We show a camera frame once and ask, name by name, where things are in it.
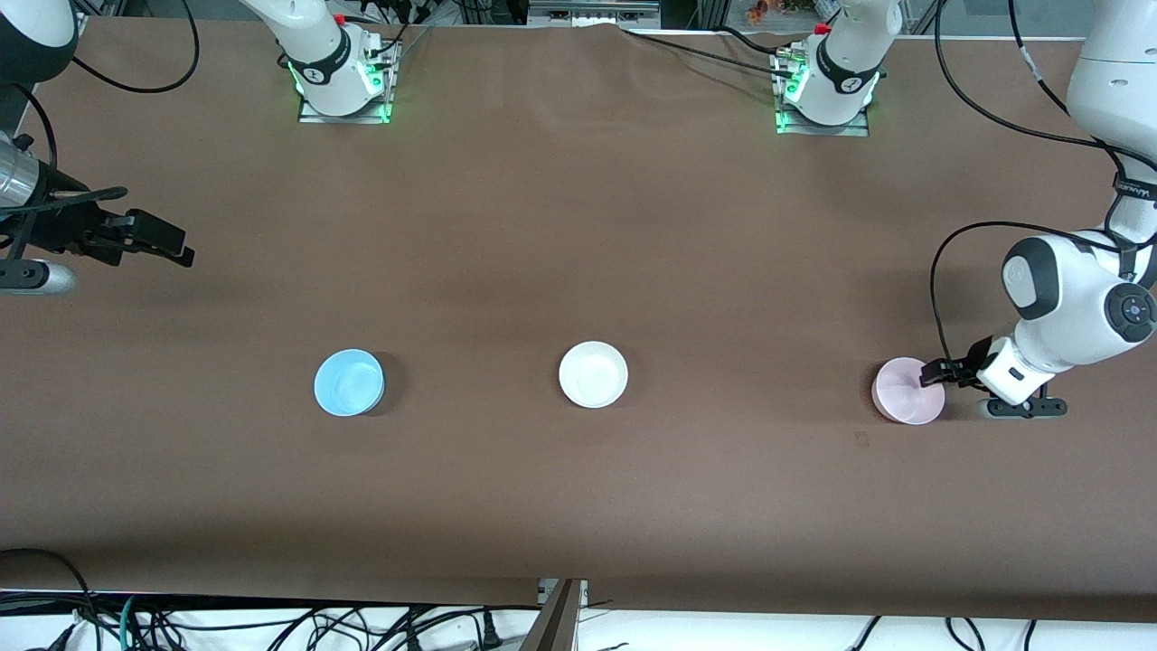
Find pink bowl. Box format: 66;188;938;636
871;356;946;426

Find light blue bowl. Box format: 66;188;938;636
314;348;386;418

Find white bowl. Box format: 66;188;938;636
558;340;629;410

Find brown table cover sheet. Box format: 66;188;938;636
0;16;1157;625

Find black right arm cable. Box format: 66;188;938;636
0;0;200;218

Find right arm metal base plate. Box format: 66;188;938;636
298;38;400;125

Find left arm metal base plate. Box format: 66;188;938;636
773;50;870;137

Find black arched floor cable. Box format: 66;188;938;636
0;547;102;651

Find black cable across table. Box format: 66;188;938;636
619;27;796;80

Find aluminium frame post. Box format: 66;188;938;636
520;579;588;651

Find aluminium rail unit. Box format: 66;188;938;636
529;0;661;28

